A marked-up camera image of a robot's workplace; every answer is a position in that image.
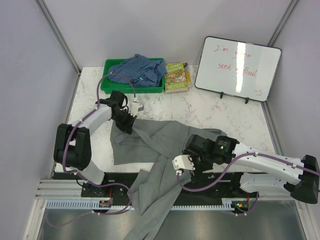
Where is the green paperback book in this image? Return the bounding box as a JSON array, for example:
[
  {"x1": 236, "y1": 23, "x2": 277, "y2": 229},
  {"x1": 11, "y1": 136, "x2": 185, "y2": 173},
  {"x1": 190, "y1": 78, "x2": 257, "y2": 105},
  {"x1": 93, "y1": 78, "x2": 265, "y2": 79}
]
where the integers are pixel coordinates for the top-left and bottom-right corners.
[{"x1": 164, "y1": 62, "x2": 188, "y2": 94}]

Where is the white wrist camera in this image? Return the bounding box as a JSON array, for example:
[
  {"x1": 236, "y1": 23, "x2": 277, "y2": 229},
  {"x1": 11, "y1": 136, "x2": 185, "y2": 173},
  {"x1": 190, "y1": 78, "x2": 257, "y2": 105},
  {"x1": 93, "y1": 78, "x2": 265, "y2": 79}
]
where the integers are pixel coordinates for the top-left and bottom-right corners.
[
  {"x1": 172, "y1": 154, "x2": 195, "y2": 176},
  {"x1": 128, "y1": 101, "x2": 144, "y2": 116}
]

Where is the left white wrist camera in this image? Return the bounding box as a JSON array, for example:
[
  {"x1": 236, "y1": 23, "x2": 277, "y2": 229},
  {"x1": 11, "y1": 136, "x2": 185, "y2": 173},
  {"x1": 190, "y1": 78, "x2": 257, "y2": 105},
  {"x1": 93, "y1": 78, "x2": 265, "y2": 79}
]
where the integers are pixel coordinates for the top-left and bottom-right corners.
[{"x1": 128, "y1": 101, "x2": 144, "y2": 116}]

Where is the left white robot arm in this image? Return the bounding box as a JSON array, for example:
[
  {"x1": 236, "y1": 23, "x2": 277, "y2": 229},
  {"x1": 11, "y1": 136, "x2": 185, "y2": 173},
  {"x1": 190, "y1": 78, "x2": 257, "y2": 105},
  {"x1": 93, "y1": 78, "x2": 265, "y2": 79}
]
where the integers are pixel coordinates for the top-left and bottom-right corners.
[{"x1": 53, "y1": 90, "x2": 144, "y2": 197}]

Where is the white dry-erase board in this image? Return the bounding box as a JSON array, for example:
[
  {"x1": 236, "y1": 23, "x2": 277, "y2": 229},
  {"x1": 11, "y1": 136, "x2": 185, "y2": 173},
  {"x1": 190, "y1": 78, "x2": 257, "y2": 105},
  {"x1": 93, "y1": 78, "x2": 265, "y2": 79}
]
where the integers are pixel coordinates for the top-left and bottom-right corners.
[{"x1": 194, "y1": 36, "x2": 282, "y2": 102}]

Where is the green plastic bin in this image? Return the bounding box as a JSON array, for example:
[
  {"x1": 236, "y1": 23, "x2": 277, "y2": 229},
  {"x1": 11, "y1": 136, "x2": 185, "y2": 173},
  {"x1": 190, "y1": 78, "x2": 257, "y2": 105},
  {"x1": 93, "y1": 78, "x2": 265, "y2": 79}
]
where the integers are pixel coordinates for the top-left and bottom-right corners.
[{"x1": 100, "y1": 58, "x2": 165, "y2": 94}]

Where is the white slotted cable duct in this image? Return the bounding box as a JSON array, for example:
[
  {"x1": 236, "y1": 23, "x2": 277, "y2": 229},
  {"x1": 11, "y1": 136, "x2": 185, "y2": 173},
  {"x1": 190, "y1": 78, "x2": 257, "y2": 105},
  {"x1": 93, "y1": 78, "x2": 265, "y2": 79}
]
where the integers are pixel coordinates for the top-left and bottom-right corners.
[{"x1": 45, "y1": 197, "x2": 246, "y2": 211}]

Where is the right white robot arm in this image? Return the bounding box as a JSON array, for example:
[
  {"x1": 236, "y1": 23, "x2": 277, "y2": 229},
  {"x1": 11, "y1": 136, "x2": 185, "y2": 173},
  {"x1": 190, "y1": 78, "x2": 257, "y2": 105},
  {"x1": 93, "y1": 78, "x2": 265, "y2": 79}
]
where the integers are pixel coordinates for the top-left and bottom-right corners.
[{"x1": 172, "y1": 134, "x2": 320, "y2": 204}]

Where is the blue checked shirt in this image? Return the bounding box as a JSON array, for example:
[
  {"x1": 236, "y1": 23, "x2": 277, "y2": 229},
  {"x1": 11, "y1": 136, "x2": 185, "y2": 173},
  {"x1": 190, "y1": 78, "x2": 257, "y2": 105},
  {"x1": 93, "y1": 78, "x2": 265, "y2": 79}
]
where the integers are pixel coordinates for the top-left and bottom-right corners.
[{"x1": 107, "y1": 54, "x2": 167, "y2": 88}]

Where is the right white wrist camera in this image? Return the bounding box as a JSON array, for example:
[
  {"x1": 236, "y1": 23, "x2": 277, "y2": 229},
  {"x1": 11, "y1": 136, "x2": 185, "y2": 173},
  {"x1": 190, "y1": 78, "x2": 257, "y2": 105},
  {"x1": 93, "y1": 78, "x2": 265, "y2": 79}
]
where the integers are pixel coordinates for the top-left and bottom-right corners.
[{"x1": 172, "y1": 154, "x2": 195, "y2": 176}]

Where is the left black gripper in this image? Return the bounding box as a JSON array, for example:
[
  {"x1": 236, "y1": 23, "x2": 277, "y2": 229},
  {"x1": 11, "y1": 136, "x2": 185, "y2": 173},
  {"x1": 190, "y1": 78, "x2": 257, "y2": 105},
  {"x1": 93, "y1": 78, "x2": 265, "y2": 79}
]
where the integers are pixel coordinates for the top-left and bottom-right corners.
[{"x1": 111, "y1": 109, "x2": 137, "y2": 135}]

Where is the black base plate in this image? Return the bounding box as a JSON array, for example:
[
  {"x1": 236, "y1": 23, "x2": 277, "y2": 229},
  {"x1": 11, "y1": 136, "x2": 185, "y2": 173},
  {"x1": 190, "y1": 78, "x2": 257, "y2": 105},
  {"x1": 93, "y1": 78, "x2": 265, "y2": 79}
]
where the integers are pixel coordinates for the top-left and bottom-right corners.
[{"x1": 52, "y1": 171, "x2": 292, "y2": 208}]

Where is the yellow book underneath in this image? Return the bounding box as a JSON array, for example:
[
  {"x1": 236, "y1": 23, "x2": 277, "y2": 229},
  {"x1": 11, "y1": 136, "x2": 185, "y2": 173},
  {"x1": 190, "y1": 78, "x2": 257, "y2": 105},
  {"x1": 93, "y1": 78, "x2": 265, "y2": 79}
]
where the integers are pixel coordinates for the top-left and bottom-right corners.
[{"x1": 183, "y1": 62, "x2": 192, "y2": 88}]

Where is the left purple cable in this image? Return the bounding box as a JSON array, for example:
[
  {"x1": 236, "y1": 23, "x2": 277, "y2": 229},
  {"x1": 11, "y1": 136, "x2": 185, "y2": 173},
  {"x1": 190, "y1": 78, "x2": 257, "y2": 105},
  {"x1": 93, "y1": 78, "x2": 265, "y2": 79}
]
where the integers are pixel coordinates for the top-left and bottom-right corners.
[{"x1": 62, "y1": 73, "x2": 137, "y2": 228}]

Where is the grey long sleeve shirt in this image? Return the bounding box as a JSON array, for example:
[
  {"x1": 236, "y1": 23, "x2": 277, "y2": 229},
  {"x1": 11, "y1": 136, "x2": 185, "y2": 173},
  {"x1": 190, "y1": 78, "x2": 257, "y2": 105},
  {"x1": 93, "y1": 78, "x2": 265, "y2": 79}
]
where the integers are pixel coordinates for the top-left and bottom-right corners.
[{"x1": 110, "y1": 119, "x2": 225, "y2": 240}]

